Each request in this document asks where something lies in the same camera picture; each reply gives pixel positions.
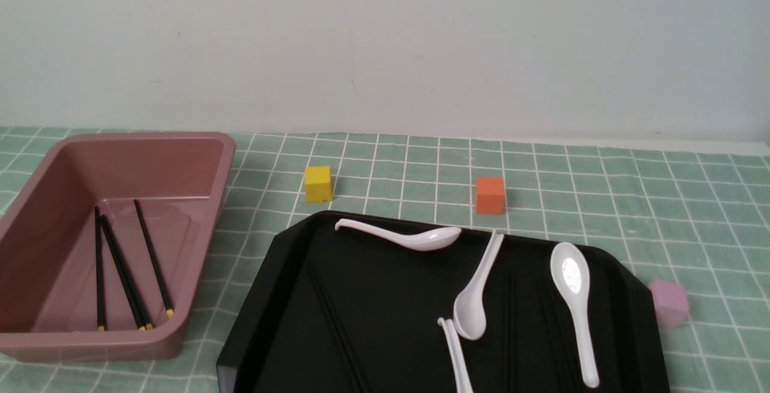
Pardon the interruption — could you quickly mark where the white spoon bottom handle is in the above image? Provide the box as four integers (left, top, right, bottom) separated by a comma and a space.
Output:
437, 317, 473, 392

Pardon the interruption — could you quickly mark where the yellow cube block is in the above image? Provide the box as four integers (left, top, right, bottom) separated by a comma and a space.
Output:
304, 166, 333, 203

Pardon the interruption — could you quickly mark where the black chopstick on tray left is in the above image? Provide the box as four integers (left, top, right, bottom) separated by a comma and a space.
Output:
308, 261, 371, 392

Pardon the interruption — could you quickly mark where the white spoon top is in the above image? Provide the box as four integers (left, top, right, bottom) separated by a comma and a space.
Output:
334, 218, 462, 252

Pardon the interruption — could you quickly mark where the pink plastic bin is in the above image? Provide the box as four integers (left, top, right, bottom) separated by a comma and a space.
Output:
1, 132, 236, 363

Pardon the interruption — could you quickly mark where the black plastic tray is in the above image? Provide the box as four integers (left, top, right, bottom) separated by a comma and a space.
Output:
215, 210, 671, 393

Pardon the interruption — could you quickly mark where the pink cube block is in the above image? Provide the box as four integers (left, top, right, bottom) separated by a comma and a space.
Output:
647, 279, 690, 328

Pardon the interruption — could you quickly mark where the black chopstick middle in bin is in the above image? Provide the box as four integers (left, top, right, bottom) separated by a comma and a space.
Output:
96, 212, 152, 330

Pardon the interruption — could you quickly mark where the white spoon right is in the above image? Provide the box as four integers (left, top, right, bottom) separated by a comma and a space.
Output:
550, 242, 600, 388

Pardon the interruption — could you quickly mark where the white spoon middle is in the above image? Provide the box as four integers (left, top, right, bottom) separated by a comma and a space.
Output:
453, 231, 504, 341

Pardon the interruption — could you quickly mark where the black chopstick in bin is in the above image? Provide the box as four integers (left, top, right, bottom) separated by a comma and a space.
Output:
94, 206, 107, 332
133, 199, 174, 319
96, 212, 152, 330

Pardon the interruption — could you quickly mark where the orange cube block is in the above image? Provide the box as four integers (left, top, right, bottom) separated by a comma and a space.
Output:
474, 177, 507, 215

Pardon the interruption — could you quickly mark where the green grid table mat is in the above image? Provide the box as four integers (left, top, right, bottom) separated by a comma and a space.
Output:
2, 132, 769, 392

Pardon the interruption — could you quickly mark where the black chopstick right in bin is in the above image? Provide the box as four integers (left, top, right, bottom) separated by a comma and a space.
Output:
133, 199, 174, 319

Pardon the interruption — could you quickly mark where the black chopstick left in bin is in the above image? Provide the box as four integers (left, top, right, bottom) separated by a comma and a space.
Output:
94, 206, 107, 332

